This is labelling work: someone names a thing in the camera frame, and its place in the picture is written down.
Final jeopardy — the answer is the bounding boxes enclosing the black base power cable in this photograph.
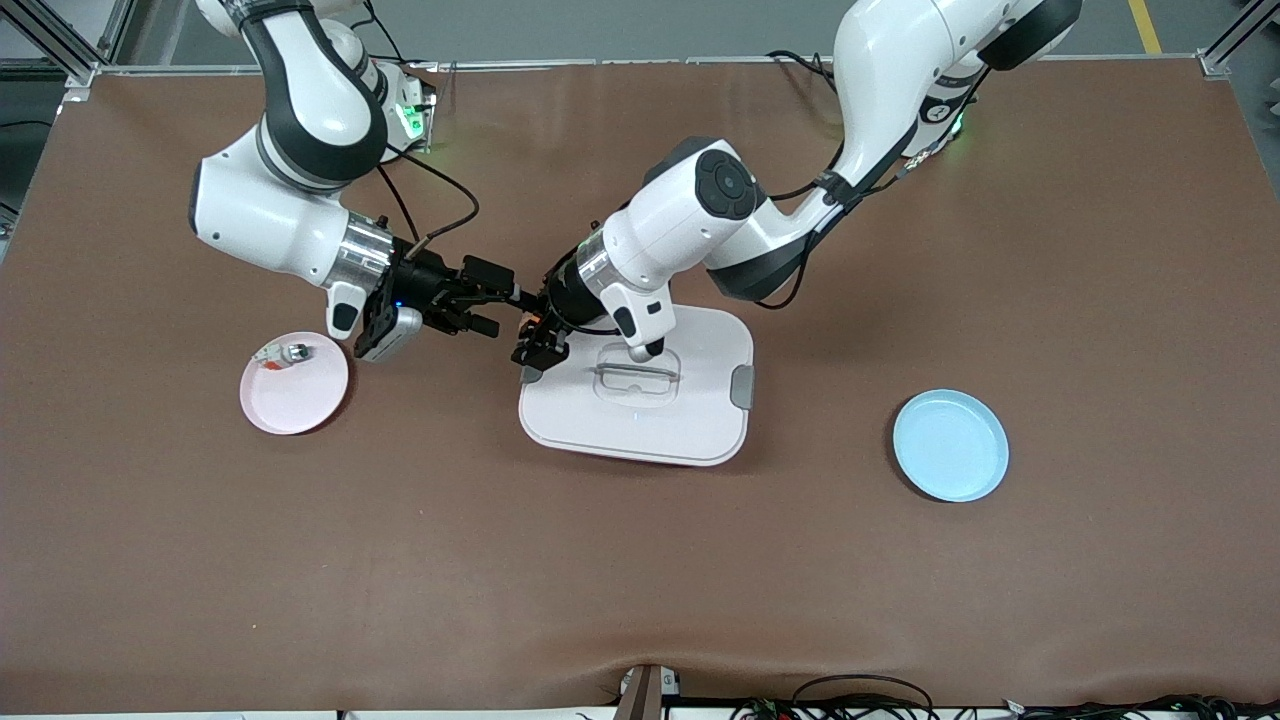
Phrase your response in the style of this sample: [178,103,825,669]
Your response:
[766,48,839,93]

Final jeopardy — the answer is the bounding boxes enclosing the aluminium frame post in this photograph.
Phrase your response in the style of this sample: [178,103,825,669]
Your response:
[0,0,136,103]
[1198,0,1280,81]

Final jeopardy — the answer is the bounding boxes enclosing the white lunch box grey clips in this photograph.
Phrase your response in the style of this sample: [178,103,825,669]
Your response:
[518,305,756,468]

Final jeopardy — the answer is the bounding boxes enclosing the brown table mat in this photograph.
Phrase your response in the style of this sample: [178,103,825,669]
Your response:
[0,58,1280,715]

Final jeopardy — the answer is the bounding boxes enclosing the light blue round plate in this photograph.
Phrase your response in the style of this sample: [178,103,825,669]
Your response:
[892,389,1010,503]

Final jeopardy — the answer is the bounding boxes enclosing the brown camera mount post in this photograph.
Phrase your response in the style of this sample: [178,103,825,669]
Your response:
[612,663,683,720]

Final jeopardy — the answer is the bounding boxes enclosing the black cable bundle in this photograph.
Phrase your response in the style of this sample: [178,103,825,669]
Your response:
[728,674,941,720]
[1000,693,1280,720]

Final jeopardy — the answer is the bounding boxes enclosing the black left arm wrist cable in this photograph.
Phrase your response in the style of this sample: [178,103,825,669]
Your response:
[755,60,996,311]

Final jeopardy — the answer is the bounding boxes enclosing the pink round plate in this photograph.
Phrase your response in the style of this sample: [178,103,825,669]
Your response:
[239,331,350,436]

